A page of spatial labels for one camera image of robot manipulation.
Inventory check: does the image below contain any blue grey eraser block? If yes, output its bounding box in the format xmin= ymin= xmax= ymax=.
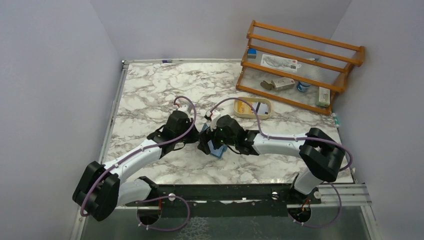
xmin=247 ymin=48 xmax=257 ymax=59

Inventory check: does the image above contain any green white small box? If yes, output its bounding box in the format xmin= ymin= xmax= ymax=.
xmin=316 ymin=87 xmax=331 ymax=108

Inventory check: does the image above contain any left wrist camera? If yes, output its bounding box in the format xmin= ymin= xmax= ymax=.
xmin=178 ymin=104 xmax=193 ymax=116

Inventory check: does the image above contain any olive tape dispenser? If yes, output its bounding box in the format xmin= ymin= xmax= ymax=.
xmin=260 ymin=81 xmax=274 ymax=91

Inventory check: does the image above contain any grey stapler box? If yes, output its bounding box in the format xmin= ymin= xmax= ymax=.
xmin=271 ymin=77 xmax=295 ymax=91

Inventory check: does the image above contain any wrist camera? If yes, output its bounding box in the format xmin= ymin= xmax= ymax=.
xmin=178 ymin=104 xmax=193 ymax=116
xmin=204 ymin=109 xmax=221 ymax=126

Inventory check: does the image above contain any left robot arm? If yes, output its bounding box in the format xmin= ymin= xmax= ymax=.
xmin=72 ymin=106 xmax=199 ymax=222

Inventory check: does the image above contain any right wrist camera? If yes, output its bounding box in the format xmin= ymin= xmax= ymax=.
xmin=204 ymin=109 xmax=221 ymax=126

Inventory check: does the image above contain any cream oval tray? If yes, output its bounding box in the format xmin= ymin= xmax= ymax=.
xmin=233 ymin=97 xmax=273 ymax=120

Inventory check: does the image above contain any green white tube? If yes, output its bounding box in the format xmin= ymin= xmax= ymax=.
xmin=331 ymin=112 xmax=340 ymax=128

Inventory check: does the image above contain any orange wooden shelf rack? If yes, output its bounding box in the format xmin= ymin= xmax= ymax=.
xmin=235 ymin=20 xmax=365 ymax=115

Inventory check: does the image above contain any gold card with stripe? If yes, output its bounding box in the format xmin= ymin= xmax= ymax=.
xmin=236 ymin=101 xmax=254 ymax=115

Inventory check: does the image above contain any grey card upper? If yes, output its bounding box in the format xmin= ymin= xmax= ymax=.
xmin=252 ymin=102 xmax=270 ymax=115

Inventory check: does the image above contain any white printed flat package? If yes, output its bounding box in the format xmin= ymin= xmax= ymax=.
xmin=260 ymin=54 xmax=302 ymax=73

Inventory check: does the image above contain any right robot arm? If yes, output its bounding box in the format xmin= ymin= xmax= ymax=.
xmin=197 ymin=115 xmax=345 ymax=204

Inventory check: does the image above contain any aluminium frame rail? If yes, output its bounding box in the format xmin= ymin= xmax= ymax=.
xmin=72 ymin=61 xmax=372 ymax=230

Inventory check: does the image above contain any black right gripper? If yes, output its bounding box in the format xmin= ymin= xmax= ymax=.
xmin=197 ymin=124 xmax=237 ymax=155

